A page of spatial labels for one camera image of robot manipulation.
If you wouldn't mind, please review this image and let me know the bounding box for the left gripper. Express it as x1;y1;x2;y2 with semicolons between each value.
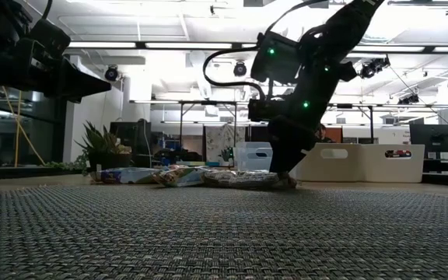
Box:
0;37;113;105

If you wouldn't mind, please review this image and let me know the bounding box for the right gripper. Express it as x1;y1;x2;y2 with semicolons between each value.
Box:
247;45;360;180

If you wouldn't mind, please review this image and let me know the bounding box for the blue-end chewy granola bar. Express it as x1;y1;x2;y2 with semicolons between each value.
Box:
89;166;163;185

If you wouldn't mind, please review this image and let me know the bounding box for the red-end chewy granola bar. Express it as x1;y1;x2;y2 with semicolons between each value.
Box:
152;164;210;188

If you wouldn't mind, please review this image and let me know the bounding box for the person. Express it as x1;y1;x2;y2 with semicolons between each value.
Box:
315;123;337;144

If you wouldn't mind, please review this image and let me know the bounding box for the orange partition panel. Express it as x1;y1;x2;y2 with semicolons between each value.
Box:
327;127;344;144

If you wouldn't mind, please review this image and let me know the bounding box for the clear plastic bin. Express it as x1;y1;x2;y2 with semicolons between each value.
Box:
233;141;274;173

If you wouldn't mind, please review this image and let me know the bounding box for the grey plastic bin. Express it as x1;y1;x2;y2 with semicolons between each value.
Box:
293;142;365;183

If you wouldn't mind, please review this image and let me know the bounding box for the black computer monitor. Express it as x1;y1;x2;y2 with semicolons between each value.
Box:
109;121;152;157
409;124;448;159

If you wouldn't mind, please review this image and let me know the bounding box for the white leaf-print cloth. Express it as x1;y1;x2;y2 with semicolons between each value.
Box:
204;124;245;167

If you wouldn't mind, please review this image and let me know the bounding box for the potted succulent plant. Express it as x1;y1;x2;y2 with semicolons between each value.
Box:
44;119;132;175

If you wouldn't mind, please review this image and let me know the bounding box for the white plastic bin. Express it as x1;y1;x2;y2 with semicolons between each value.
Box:
362;143;426;184

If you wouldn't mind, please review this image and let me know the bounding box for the grey woven placemat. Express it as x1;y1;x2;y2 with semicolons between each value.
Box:
0;184;448;280

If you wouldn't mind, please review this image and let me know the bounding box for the long led light bar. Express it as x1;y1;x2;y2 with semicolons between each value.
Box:
67;40;448;54

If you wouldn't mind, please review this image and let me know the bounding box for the round black camera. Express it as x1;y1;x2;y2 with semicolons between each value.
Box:
105;64;121;82
233;60;248;78

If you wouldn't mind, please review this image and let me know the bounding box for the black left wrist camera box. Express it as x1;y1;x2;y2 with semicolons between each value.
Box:
28;18;72;60

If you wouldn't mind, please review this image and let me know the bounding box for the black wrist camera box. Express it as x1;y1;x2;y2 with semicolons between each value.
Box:
28;18;72;60
250;32;302;86

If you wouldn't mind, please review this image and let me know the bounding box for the black workstation frame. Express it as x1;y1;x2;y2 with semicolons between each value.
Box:
130;100;239;147
324;103;375;145

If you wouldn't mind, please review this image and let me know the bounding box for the yellow hanging cable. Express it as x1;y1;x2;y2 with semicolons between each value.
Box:
1;86;47;167

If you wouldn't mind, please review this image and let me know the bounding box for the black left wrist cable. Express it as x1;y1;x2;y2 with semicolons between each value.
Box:
40;0;54;21

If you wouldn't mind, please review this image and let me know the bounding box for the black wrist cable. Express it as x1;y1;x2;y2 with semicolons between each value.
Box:
202;0;328;101
40;0;54;21

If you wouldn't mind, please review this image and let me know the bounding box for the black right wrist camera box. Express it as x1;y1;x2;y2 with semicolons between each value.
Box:
250;32;302;86

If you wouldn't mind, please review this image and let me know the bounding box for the black camera on boom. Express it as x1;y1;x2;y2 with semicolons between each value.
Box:
358;55;391;80
397;93;422;106

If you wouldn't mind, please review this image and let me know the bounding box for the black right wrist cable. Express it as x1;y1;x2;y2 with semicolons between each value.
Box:
202;0;328;101

